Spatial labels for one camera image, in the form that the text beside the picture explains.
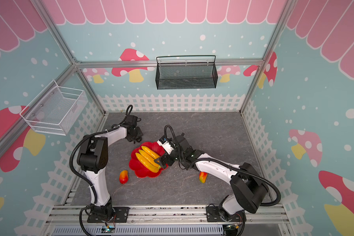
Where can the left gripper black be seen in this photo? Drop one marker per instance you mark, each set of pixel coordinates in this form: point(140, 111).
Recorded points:
point(139, 133)

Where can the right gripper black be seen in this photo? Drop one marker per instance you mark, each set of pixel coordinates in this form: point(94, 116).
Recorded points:
point(168, 158)

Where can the yellow fake banana bunch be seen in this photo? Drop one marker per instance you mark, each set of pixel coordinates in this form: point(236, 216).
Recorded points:
point(146, 157)

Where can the red flower-shaped fruit bowl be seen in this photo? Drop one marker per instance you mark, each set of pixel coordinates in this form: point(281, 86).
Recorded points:
point(138, 168)

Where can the red yellow fake mango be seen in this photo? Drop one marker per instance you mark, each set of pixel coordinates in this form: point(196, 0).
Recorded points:
point(203, 177)
point(123, 177)

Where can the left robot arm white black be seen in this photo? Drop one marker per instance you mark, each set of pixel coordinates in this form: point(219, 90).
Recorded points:
point(89, 158)

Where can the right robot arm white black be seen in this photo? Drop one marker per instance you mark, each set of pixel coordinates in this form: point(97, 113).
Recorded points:
point(250, 190)

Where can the small green circuit board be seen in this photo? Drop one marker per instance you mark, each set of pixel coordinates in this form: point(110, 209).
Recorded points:
point(108, 229)

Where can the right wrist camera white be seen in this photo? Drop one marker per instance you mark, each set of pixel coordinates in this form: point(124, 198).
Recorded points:
point(165, 143)

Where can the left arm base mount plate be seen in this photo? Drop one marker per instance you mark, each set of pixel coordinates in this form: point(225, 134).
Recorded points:
point(118, 214)

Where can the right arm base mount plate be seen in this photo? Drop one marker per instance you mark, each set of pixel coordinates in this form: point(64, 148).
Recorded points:
point(217, 214)

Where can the black mesh wall basket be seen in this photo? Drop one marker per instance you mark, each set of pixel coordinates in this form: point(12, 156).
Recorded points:
point(186, 72)

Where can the white wire wall basket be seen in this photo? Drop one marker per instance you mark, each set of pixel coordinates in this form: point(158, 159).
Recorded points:
point(55, 109)

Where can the right circuit board with wires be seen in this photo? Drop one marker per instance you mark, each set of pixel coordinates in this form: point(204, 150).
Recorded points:
point(232, 230)

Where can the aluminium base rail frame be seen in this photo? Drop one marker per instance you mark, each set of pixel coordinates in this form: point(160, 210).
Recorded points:
point(167, 220)

